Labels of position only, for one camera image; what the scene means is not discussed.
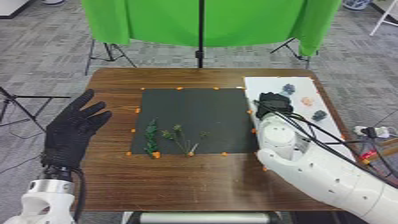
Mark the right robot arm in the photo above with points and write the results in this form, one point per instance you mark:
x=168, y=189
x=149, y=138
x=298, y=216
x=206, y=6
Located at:
x=307, y=173

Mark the small green sprig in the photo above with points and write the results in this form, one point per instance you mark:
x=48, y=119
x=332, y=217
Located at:
x=204, y=134

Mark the thin green sprig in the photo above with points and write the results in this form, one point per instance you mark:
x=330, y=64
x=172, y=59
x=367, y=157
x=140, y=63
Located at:
x=177, y=138

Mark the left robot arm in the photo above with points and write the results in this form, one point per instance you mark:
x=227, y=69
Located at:
x=40, y=203

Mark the dark mat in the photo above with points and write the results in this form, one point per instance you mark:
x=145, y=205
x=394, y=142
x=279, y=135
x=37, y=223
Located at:
x=195, y=110

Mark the black stand pole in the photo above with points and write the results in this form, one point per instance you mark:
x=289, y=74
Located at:
x=200, y=33

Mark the leafy green sprig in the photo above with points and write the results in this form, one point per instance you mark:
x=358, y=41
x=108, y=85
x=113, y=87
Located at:
x=151, y=136

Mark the pale grey bar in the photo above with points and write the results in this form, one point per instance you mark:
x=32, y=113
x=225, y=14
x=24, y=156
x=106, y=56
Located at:
x=204, y=218

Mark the black tripod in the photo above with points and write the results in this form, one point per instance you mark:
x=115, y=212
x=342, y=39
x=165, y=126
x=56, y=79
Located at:
x=23, y=106

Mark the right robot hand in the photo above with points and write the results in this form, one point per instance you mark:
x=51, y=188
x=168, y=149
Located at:
x=275, y=103

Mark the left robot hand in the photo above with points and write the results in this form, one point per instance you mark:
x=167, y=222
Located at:
x=71, y=133

